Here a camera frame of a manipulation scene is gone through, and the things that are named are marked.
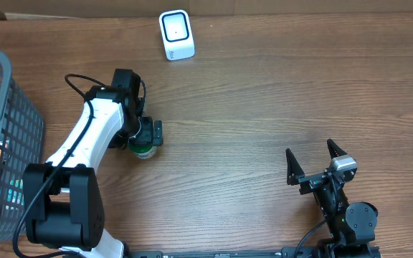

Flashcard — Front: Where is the teal tissue pack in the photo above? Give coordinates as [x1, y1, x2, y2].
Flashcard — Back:
[7, 179, 24, 205]

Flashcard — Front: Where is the cardboard box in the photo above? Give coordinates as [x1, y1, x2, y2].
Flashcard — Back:
[0, 0, 413, 19]

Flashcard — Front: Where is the right black cable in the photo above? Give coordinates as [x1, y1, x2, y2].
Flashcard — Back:
[293, 218, 328, 258]

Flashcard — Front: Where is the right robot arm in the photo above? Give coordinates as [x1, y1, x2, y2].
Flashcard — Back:
[281, 139, 381, 258]

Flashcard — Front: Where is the white barcode scanner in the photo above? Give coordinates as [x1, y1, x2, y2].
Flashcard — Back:
[158, 9, 195, 61]

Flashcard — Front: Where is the left black cable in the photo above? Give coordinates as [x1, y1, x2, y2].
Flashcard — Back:
[11, 73, 107, 258]

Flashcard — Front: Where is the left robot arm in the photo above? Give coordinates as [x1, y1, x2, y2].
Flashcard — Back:
[12, 69, 163, 257]

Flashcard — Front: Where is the black cable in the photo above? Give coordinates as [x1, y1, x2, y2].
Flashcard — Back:
[11, 73, 107, 258]
[293, 218, 328, 258]

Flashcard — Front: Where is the green lid jar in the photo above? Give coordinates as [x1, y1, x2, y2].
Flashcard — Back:
[128, 143, 157, 159]

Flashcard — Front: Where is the grey plastic mesh basket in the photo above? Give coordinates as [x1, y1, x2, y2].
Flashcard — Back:
[0, 51, 45, 241]

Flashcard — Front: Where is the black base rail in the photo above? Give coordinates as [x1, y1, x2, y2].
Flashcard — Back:
[127, 247, 318, 258]

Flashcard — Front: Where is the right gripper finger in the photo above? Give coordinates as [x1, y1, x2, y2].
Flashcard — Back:
[285, 148, 305, 186]
[327, 138, 347, 159]

